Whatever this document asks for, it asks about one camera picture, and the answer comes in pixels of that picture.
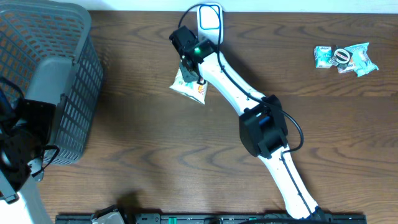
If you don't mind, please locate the teal wet wipe packet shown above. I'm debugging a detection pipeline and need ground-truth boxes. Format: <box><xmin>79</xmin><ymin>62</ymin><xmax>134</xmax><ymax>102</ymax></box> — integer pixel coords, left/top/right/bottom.
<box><xmin>345</xmin><ymin>42</ymin><xmax>379</xmax><ymax>77</ymax></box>

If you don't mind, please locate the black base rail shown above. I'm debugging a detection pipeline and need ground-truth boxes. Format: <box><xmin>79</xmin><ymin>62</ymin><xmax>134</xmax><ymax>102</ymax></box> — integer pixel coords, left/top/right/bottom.
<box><xmin>55</xmin><ymin>212</ymin><xmax>368</xmax><ymax>224</ymax></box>

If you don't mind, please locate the orange tissue pack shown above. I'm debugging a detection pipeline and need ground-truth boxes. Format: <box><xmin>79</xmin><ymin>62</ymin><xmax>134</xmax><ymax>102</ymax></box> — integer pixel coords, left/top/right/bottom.
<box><xmin>337</xmin><ymin>60</ymin><xmax>355</xmax><ymax>73</ymax></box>

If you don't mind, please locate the teal tissue pack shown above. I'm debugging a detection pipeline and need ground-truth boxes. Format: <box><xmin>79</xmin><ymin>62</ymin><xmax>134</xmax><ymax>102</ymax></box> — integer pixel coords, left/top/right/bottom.
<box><xmin>313</xmin><ymin>46</ymin><xmax>332</xmax><ymax>68</ymax></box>

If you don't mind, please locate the dark grey plastic basket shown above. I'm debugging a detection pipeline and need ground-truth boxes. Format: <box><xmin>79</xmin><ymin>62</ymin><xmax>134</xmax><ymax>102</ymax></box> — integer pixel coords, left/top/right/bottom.
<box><xmin>1</xmin><ymin>1</ymin><xmax>104</xmax><ymax>165</ymax></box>

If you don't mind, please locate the dark green ointment box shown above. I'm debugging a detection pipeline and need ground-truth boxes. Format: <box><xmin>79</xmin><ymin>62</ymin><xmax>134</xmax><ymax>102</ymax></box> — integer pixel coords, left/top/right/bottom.
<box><xmin>328</xmin><ymin>47</ymin><xmax>353</xmax><ymax>69</ymax></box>

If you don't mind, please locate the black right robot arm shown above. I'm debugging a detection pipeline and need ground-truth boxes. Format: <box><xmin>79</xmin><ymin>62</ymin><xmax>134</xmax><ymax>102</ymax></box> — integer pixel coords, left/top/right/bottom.
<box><xmin>174</xmin><ymin>40</ymin><xmax>319</xmax><ymax>219</ymax></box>

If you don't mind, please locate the yellow white snack bag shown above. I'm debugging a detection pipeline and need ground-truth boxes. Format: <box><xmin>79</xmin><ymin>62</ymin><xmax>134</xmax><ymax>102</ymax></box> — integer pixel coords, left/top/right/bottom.
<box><xmin>169</xmin><ymin>68</ymin><xmax>208</xmax><ymax>105</ymax></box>

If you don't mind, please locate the white barcode scanner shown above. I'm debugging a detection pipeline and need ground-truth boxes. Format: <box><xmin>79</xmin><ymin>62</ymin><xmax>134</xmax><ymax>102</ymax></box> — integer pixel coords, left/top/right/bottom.
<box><xmin>197</xmin><ymin>3</ymin><xmax>224</xmax><ymax>45</ymax></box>

